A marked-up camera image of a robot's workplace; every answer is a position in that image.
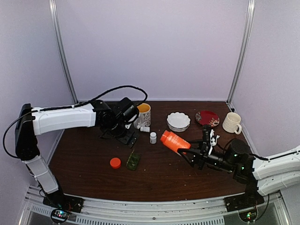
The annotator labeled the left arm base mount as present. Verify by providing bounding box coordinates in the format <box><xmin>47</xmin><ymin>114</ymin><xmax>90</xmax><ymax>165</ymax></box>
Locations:
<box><xmin>43</xmin><ymin>187</ymin><xmax>84</xmax><ymax>213</ymax></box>

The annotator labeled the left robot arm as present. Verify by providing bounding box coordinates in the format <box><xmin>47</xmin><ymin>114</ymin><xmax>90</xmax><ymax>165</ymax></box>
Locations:
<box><xmin>15</xmin><ymin>97</ymin><xmax>139</xmax><ymax>208</ymax></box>

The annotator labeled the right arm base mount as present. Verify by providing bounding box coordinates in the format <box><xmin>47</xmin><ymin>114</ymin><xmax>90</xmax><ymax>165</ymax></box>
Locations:
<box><xmin>224</xmin><ymin>183</ymin><xmax>264</xmax><ymax>212</ymax></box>

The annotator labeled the cream ribbed mug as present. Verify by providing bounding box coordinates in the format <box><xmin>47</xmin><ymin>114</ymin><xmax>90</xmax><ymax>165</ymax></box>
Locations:
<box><xmin>222</xmin><ymin>112</ymin><xmax>242</xmax><ymax>135</ymax></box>

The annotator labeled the aluminium front rail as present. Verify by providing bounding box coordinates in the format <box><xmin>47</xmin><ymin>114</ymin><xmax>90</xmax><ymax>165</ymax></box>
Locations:
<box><xmin>18</xmin><ymin>185</ymin><xmax>291</xmax><ymax>225</ymax></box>

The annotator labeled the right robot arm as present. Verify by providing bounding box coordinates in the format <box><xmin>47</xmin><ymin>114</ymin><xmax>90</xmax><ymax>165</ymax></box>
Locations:
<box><xmin>177</xmin><ymin>139</ymin><xmax>300</xmax><ymax>207</ymax></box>

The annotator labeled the small white pill bottle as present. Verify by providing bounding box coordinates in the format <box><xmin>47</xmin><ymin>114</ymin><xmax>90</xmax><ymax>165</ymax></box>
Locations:
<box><xmin>150</xmin><ymin>132</ymin><xmax>157</xmax><ymax>144</ymax></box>

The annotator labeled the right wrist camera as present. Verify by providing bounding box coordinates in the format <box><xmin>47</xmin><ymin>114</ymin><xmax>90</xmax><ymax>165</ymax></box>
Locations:
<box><xmin>202</xmin><ymin>125</ymin><xmax>212</xmax><ymax>145</ymax></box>

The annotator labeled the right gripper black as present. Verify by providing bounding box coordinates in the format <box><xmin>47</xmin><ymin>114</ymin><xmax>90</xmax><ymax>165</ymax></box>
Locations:
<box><xmin>178</xmin><ymin>139</ymin><xmax>236</xmax><ymax>173</ymax></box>

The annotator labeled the red floral plate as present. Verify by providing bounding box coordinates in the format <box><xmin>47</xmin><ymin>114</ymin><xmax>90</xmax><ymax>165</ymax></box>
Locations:
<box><xmin>195</xmin><ymin>110</ymin><xmax>220</xmax><ymax>128</ymax></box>

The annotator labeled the green pill organizer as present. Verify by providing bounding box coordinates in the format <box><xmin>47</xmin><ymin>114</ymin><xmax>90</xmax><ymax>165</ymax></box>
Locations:
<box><xmin>126</xmin><ymin>149</ymin><xmax>141</xmax><ymax>171</ymax></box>

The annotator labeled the orange bottle cap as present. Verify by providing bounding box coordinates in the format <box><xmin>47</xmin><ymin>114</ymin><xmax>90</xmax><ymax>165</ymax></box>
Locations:
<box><xmin>110</xmin><ymin>157</ymin><xmax>121</xmax><ymax>169</ymax></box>

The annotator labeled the aluminium frame post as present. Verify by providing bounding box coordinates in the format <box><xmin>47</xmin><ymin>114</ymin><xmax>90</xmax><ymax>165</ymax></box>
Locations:
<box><xmin>49</xmin><ymin>0</ymin><xmax>78</xmax><ymax>103</ymax></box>
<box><xmin>226</xmin><ymin>0</ymin><xmax>255</xmax><ymax>105</ymax></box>

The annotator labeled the left black braided cable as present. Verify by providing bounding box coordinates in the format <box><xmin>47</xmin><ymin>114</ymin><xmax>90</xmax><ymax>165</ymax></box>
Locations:
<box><xmin>2</xmin><ymin>85</ymin><xmax>148</xmax><ymax>158</ymax></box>

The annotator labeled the large orange pill bottle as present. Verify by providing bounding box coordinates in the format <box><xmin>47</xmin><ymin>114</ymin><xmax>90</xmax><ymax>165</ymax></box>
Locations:
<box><xmin>160</xmin><ymin>130</ymin><xmax>191</xmax><ymax>154</ymax></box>

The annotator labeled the left aluminium frame post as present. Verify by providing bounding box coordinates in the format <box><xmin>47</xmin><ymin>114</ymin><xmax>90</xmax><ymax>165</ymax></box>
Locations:
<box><xmin>49</xmin><ymin>0</ymin><xmax>78</xmax><ymax>103</ymax></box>

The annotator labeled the right aluminium frame post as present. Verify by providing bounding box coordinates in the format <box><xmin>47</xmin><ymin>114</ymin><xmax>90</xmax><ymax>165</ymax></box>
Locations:
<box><xmin>226</xmin><ymin>0</ymin><xmax>255</xmax><ymax>105</ymax></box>

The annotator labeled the floral mug yellow inside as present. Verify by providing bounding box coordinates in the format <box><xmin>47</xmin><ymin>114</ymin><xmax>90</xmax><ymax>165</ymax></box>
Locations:
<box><xmin>134</xmin><ymin>103</ymin><xmax>151</xmax><ymax>129</ymax></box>

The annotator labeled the white fluted bowl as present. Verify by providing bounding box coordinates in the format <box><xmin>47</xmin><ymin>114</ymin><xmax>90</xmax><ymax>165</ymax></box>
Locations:
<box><xmin>166</xmin><ymin>112</ymin><xmax>191</xmax><ymax>132</ymax></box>

